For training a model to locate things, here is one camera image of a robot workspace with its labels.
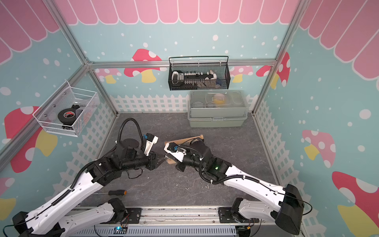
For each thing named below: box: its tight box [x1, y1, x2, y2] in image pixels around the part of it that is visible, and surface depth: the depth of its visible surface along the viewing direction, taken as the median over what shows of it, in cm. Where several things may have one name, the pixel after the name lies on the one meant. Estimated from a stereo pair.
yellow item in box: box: [212, 93, 226, 105], surface depth 107 cm
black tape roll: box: [57, 107, 77, 126], surface depth 71 cm
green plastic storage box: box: [187, 89, 249, 128], surface depth 105 cm
